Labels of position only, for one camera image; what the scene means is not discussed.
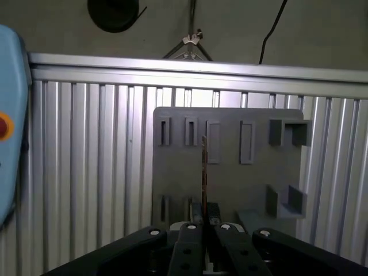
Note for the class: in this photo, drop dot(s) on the metal tripod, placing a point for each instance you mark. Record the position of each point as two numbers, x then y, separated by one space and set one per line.
191 38

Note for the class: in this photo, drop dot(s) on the pale blue teach pendant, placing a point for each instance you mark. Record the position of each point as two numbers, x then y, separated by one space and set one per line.
11 86

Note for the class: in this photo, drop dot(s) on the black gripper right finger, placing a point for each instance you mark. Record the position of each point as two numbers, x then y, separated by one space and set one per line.
238 253

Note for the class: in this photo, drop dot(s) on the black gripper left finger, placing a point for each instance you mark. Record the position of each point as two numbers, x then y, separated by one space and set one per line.
187 250

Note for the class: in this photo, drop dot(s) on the round black disc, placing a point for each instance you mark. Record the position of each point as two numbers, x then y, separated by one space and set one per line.
115 24

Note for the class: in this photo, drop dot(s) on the RAM memory stick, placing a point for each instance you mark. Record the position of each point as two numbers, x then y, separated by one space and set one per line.
204 172

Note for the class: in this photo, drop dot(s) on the grey plastic parts rack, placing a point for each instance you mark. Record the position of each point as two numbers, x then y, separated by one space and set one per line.
230 178

